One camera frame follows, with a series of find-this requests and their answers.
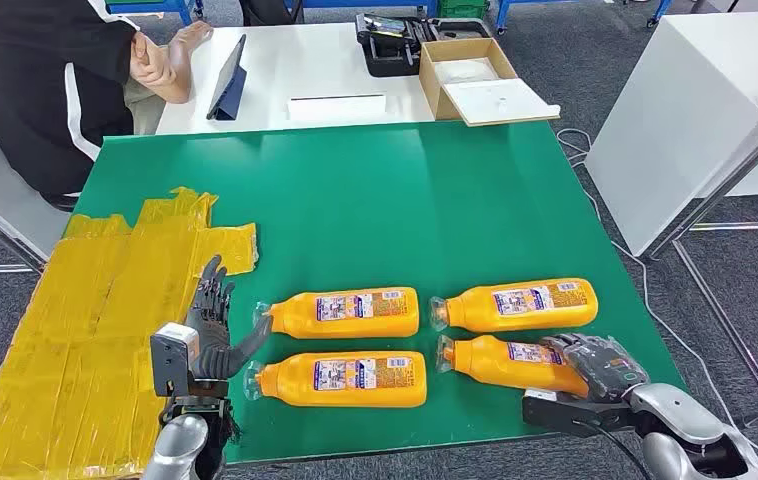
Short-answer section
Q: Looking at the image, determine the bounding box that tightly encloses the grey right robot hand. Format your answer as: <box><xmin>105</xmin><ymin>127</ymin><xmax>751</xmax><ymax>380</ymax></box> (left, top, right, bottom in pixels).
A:
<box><xmin>541</xmin><ymin>333</ymin><xmax>651</xmax><ymax>404</ymax></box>

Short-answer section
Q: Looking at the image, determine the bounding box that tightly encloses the person's right hand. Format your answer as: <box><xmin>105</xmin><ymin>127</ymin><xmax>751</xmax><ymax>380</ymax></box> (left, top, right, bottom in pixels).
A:
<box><xmin>170</xmin><ymin>21</ymin><xmax>215</xmax><ymax>56</ymax></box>

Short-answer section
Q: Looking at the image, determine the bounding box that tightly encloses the person's left hand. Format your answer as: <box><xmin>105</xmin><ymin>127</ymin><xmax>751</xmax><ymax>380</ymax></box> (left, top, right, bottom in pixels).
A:
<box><xmin>130</xmin><ymin>31</ymin><xmax>178</xmax><ymax>91</ymax></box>

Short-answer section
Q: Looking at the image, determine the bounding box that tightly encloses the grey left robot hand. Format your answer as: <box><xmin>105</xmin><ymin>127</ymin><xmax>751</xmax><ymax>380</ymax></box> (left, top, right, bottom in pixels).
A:
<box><xmin>184</xmin><ymin>254</ymin><xmax>276</xmax><ymax>382</ymax></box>

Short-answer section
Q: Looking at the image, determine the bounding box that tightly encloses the orange Tide detergent bottle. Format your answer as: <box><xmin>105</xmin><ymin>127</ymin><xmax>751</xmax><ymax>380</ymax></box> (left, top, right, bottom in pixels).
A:
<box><xmin>243</xmin><ymin>351</ymin><xmax>429</xmax><ymax>409</ymax></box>
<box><xmin>429</xmin><ymin>277</ymin><xmax>600</xmax><ymax>334</ymax></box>
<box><xmin>253</xmin><ymin>286</ymin><xmax>421</xmax><ymax>340</ymax></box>
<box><xmin>435</xmin><ymin>334</ymin><xmax>589</xmax><ymax>399</ymax></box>

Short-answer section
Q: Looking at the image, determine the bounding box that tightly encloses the tablet in dark folding case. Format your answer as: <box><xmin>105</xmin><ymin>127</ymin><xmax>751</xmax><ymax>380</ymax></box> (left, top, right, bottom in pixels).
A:
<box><xmin>205</xmin><ymin>34</ymin><xmax>248</xmax><ymax>122</ymax></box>

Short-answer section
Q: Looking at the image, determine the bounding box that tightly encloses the black chair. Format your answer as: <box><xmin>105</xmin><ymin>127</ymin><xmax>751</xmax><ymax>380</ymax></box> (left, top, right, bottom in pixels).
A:
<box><xmin>239</xmin><ymin>0</ymin><xmax>304</xmax><ymax>28</ymax></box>

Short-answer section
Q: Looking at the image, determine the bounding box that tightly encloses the yellow taped cardboard sheet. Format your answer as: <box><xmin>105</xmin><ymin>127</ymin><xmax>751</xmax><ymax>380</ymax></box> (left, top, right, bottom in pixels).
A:
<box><xmin>0</xmin><ymin>186</ymin><xmax>260</xmax><ymax>480</ymax></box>

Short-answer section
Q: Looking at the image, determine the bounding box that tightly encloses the white desk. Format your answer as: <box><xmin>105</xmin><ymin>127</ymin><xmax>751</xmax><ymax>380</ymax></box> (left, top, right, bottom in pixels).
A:
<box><xmin>155</xmin><ymin>21</ymin><xmax>440</xmax><ymax>136</ymax></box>

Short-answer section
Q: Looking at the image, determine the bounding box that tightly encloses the person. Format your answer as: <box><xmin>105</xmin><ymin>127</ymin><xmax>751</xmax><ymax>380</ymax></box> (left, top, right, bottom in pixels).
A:
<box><xmin>0</xmin><ymin>0</ymin><xmax>215</xmax><ymax>212</ymax></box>

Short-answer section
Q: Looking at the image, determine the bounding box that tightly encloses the flat white box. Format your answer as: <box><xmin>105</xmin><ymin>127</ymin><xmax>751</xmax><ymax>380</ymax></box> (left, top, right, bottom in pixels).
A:
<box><xmin>286</xmin><ymin>93</ymin><xmax>388</xmax><ymax>124</ymax></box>

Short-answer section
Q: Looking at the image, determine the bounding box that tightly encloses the black tool case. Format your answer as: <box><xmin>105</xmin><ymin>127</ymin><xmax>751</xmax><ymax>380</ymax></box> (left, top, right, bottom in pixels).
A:
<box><xmin>355</xmin><ymin>13</ymin><xmax>493</xmax><ymax>78</ymax></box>

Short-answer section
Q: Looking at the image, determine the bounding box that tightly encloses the green table mat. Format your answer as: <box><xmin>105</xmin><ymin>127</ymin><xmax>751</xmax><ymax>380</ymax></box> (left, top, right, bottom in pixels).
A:
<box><xmin>70</xmin><ymin>121</ymin><xmax>686</xmax><ymax>465</ymax></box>

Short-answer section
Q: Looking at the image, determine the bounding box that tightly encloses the white table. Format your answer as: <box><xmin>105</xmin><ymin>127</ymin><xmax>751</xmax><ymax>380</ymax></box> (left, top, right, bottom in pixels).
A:
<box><xmin>584</xmin><ymin>11</ymin><xmax>758</xmax><ymax>258</ymax></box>

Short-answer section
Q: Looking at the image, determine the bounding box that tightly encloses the green plastic crate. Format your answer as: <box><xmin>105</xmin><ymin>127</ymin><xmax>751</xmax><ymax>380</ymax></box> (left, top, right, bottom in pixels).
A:
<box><xmin>437</xmin><ymin>0</ymin><xmax>490</xmax><ymax>20</ymax></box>

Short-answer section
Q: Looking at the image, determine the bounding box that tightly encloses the white foam insert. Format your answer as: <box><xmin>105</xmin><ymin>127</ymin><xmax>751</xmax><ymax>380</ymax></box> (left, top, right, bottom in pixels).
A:
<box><xmin>433</xmin><ymin>58</ymin><xmax>501</xmax><ymax>86</ymax></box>

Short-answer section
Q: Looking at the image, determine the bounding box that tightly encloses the open cardboard box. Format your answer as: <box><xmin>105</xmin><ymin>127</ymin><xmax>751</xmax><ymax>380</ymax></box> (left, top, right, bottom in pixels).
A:
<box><xmin>418</xmin><ymin>37</ymin><xmax>561</xmax><ymax>128</ymax></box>

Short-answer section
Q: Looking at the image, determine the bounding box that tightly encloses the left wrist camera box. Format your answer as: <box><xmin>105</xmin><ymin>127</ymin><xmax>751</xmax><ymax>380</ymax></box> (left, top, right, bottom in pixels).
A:
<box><xmin>150</xmin><ymin>322</ymin><xmax>201</xmax><ymax>399</ymax></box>

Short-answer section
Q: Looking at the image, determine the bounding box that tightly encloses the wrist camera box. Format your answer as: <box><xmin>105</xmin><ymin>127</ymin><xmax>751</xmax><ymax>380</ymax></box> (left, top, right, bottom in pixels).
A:
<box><xmin>522</xmin><ymin>388</ymin><xmax>633</xmax><ymax>439</ymax></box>
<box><xmin>150</xmin><ymin>322</ymin><xmax>201</xmax><ymax>399</ymax></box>

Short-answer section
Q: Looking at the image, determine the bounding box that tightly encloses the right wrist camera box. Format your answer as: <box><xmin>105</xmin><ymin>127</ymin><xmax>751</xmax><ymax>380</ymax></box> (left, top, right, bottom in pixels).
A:
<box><xmin>522</xmin><ymin>388</ymin><xmax>633</xmax><ymax>439</ymax></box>

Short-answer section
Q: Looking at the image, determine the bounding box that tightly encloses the black right camera cable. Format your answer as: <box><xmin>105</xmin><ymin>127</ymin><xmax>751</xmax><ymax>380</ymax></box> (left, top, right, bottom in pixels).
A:
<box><xmin>577</xmin><ymin>420</ymin><xmax>652</xmax><ymax>480</ymax></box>

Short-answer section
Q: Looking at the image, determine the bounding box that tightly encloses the white floor cable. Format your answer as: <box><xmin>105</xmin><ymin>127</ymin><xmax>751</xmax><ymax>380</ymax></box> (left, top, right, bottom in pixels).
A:
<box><xmin>556</xmin><ymin>127</ymin><xmax>758</xmax><ymax>475</ymax></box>

